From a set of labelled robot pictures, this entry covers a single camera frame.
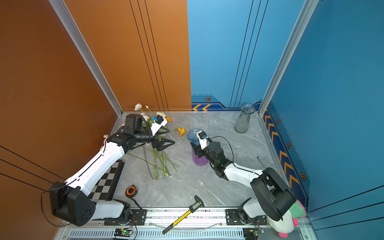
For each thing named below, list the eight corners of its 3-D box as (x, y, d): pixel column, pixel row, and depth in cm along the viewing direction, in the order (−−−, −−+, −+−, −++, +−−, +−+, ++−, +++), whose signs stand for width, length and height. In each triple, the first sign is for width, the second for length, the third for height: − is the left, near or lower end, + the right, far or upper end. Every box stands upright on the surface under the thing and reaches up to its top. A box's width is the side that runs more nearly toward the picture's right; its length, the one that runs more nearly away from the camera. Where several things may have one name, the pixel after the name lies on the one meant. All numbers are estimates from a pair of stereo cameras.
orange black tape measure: (127, 196, 82) (124, 195, 79) (130, 186, 85) (127, 184, 83) (136, 196, 82) (134, 195, 79) (138, 186, 85) (136, 184, 83)
